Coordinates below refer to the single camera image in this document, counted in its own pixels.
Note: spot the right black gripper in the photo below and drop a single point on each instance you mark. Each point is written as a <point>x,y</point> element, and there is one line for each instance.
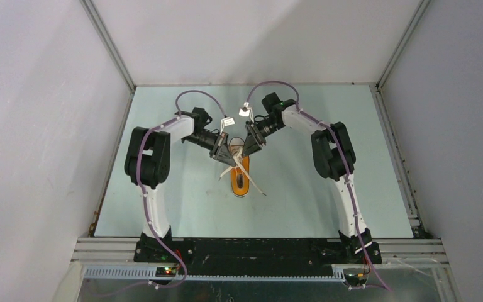
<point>251,145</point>

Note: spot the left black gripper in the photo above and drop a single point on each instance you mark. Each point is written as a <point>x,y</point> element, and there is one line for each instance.
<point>220,150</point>

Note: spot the white shoelace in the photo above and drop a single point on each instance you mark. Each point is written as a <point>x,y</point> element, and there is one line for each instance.
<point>237,164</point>

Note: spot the orange canvas sneaker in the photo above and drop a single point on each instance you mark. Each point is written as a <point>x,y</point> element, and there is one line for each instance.
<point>240,183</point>

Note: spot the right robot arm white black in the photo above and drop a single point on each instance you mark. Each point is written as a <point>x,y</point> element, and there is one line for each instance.
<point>333,158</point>

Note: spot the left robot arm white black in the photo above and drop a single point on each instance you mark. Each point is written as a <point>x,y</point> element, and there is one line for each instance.
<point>148,161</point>

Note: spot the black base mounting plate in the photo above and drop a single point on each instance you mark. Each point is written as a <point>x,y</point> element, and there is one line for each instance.
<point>255,257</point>

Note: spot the left controller board with leds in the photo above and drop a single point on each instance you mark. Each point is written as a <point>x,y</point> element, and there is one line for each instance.
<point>166,272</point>

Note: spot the controller board with leds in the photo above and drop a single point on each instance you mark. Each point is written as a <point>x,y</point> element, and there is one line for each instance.
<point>355,281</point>
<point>166,272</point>

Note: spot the right controller board with leds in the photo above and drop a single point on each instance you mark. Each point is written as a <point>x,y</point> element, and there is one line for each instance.
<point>355,281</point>

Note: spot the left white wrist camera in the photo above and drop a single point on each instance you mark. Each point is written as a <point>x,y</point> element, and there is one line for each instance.
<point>225,122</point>

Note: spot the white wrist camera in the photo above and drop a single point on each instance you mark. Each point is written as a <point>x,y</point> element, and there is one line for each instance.
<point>225,122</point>
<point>246,111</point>

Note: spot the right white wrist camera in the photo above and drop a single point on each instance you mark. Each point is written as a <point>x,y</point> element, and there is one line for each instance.
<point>246,111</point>

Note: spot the aluminium frame rail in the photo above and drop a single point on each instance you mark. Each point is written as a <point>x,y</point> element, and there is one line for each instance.
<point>412,251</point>

